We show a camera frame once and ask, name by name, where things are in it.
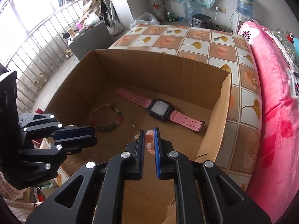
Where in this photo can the blue water jug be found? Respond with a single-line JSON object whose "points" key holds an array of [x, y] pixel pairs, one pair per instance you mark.
{"points": [[245, 8]]}

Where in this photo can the pink strap smartwatch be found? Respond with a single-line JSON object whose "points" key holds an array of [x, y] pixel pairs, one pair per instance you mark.
{"points": [[162, 110]]}

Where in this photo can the dark grey cabinet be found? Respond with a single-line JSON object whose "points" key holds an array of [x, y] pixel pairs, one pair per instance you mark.
{"points": [[94, 38]]}

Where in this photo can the pink floral blanket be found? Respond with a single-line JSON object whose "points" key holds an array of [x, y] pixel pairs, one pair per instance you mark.
{"points": [[274, 182]]}

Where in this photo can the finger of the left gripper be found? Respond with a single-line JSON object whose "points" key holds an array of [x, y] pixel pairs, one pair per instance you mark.
{"points": [[73, 139]]}

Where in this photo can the white water dispenser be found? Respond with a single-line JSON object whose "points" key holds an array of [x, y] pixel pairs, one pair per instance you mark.
{"points": [[237, 21]]}

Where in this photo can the metal window railing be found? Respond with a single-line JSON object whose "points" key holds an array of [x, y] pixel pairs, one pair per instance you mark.
{"points": [[42, 53]]}

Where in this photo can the small metal earring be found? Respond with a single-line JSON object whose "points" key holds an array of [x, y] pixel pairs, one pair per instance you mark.
{"points": [[130, 121]]}

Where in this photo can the black rice cooker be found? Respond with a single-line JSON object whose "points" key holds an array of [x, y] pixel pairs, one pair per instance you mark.
{"points": [[202, 21]]}

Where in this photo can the patterned tablecloth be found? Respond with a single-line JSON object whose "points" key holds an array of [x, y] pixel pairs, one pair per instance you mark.
{"points": [[232, 53]]}

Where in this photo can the brown cardboard box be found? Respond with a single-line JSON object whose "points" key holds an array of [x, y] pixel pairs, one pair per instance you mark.
{"points": [[195, 89]]}

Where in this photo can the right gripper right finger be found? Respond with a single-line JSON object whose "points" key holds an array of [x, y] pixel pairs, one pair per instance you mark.
{"points": [[203, 192]]}

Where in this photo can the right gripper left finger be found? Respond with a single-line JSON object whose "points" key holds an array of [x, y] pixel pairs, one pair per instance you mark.
{"points": [[95, 193]]}

